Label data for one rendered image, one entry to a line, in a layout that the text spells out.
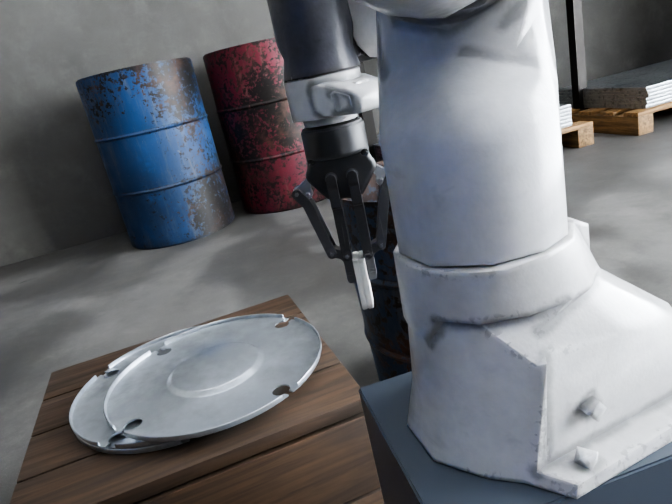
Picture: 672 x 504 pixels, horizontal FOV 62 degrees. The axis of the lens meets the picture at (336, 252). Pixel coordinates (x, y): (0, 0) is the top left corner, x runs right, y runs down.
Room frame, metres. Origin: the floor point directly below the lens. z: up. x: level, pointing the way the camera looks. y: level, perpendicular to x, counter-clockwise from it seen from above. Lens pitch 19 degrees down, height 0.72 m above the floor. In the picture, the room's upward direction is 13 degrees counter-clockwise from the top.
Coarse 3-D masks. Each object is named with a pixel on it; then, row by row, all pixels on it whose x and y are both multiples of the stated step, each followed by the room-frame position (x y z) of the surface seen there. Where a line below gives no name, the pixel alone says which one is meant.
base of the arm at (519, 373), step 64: (576, 256) 0.31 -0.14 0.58; (448, 320) 0.30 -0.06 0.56; (512, 320) 0.29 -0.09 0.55; (576, 320) 0.30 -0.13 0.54; (640, 320) 0.31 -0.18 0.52; (448, 384) 0.31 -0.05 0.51; (512, 384) 0.28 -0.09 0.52; (576, 384) 0.28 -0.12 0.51; (640, 384) 0.30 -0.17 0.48; (448, 448) 0.30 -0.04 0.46; (512, 448) 0.28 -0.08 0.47; (576, 448) 0.28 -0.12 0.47; (640, 448) 0.27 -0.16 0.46
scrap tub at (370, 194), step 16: (368, 192) 1.23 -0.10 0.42; (352, 208) 0.96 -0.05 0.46; (368, 208) 0.93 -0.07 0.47; (352, 224) 0.98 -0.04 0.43; (368, 224) 0.94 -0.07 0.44; (352, 240) 0.99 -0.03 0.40; (384, 256) 0.92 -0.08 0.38; (384, 272) 0.93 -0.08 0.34; (384, 288) 0.94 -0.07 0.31; (384, 304) 0.95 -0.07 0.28; (400, 304) 0.92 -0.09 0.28; (368, 320) 1.01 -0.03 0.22; (384, 320) 0.96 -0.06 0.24; (400, 320) 0.92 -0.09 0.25; (368, 336) 1.04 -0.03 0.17; (384, 336) 0.97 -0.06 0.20; (400, 336) 0.93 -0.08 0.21; (384, 352) 0.97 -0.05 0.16; (400, 352) 0.94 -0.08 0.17; (384, 368) 1.00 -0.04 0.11; (400, 368) 0.95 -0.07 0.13
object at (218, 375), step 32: (224, 320) 0.81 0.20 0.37; (256, 320) 0.79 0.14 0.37; (192, 352) 0.73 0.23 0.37; (224, 352) 0.70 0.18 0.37; (256, 352) 0.68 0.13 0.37; (288, 352) 0.67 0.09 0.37; (320, 352) 0.64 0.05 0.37; (128, 384) 0.68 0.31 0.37; (160, 384) 0.66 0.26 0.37; (192, 384) 0.63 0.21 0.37; (224, 384) 0.61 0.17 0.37; (256, 384) 0.60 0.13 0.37; (288, 384) 0.59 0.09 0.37; (128, 416) 0.60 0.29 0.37; (160, 416) 0.58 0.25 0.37; (192, 416) 0.56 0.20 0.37; (224, 416) 0.55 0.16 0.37
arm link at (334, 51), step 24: (288, 0) 0.62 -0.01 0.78; (312, 0) 0.62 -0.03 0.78; (336, 0) 0.63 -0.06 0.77; (288, 24) 0.63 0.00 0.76; (312, 24) 0.62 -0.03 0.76; (336, 24) 0.63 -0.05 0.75; (288, 48) 0.63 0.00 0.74; (312, 48) 0.62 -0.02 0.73; (336, 48) 0.63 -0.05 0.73; (288, 72) 0.64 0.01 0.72; (312, 72) 0.62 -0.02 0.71
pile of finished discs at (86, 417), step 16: (128, 352) 0.78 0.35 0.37; (144, 352) 0.78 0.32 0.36; (160, 352) 0.77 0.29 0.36; (112, 368) 0.75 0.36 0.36; (96, 384) 0.71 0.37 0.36; (80, 400) 0.68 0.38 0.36; (96, 400) 0.67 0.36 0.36; (80, 416) 0.64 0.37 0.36; (96, 416) 0.63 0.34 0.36; (80, 432) 0.60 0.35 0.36; (96, 432) 0.59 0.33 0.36; (112, 432) 0.58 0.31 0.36; (96, 448) 0.56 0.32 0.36; (112, 448) 0.55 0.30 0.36; (128, 448) 0.55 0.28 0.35; (144, 448) 0.54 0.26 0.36; (160, 448) 0.54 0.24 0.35
